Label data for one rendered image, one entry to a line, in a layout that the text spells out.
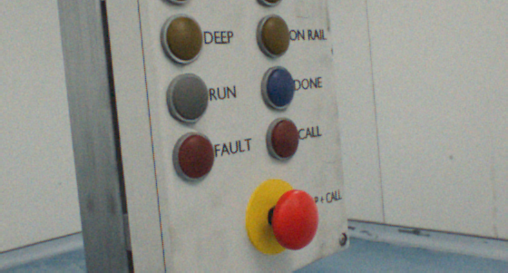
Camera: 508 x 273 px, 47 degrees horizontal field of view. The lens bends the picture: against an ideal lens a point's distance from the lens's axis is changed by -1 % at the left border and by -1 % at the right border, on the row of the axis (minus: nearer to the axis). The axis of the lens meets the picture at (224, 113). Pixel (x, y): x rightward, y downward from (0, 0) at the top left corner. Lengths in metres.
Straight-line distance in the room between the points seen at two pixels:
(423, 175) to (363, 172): 0.42
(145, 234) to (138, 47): 0.12
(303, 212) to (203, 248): 0.07
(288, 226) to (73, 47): 0.19
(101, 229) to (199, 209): 0.09
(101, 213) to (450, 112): 3.16
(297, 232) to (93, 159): 0.15
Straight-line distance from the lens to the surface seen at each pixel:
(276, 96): 0.41
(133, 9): 0.37
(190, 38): 0.36
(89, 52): 0.42
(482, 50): 3.41
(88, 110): 0.43
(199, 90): 0.36
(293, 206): 0.39
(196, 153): 0.36
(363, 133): 3.83
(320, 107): 0.45
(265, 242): 0.41
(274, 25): 0.41
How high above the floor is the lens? 1.07
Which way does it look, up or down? 3 degrees down
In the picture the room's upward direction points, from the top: 5 degrees counter-clockwise
